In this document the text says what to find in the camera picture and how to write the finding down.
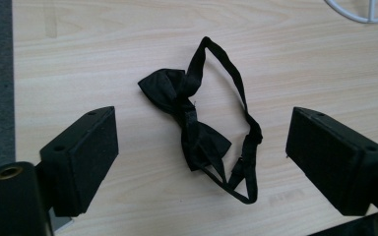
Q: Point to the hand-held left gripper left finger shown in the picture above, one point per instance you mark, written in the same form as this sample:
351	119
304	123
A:
78	160

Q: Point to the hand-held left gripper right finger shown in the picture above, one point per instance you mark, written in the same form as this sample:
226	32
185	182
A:
331	157

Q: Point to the black bow tie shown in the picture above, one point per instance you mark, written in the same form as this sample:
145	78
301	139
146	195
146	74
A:
197	131

